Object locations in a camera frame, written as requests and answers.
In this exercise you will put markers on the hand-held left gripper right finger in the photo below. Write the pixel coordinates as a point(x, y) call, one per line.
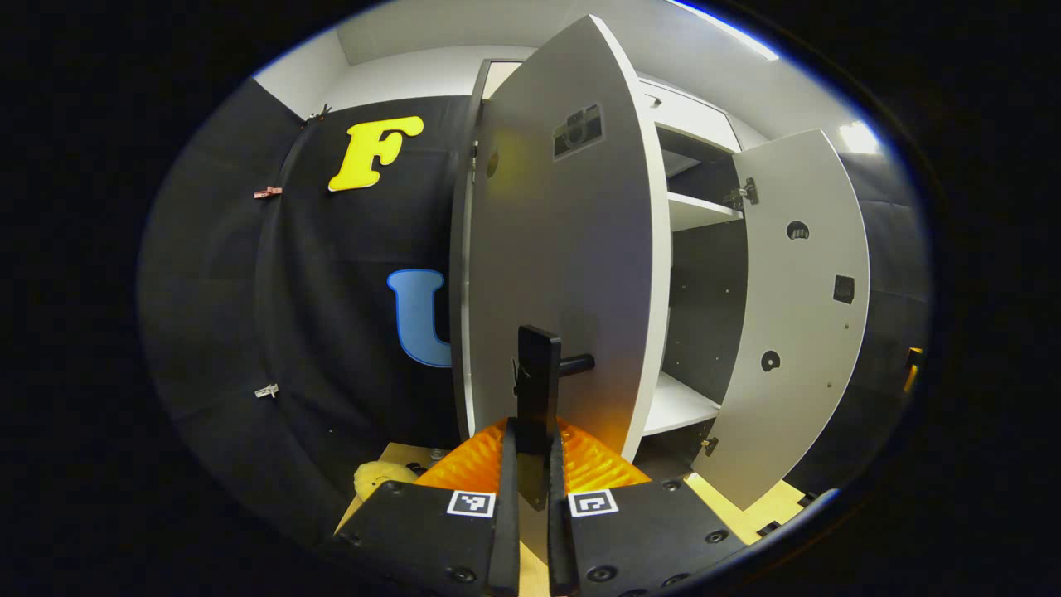
point(559, 539)

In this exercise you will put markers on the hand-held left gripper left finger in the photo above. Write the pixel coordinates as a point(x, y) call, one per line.
point(507, 531)

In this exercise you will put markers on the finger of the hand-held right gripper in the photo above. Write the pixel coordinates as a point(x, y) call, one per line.
point(913, 373)

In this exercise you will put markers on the grey headphone sticker cabinet door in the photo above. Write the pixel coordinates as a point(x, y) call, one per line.
point(796, 315)

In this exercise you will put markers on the grey double-door shoe cabinet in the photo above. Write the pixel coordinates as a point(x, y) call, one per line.
point(704, 307)

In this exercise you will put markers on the grey camera sticker cabinet door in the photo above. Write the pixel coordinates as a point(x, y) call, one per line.
point(564, 249)

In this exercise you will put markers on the metal door hinge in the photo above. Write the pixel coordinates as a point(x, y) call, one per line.
point(709, 446)
point(746, 192)

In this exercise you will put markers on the white cabinet shelf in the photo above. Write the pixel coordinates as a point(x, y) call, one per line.
point(675, 406)
point(696, 211)

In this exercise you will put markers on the yellow plush toy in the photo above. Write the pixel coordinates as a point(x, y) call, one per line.
point(381, 479)

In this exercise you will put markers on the ceiling light panel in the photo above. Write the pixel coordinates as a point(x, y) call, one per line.
point(858, 137)

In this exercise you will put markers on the black backdrop cloth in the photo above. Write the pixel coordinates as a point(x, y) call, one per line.
point(331, 332)

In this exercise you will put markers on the white cloth clip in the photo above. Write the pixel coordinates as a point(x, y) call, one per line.
point(266, 390)

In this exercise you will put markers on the red cloth clip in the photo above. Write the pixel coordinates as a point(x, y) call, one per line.
point(267, 192)

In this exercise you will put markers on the black cloth clip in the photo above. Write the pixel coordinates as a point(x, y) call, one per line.
point(320, 113)

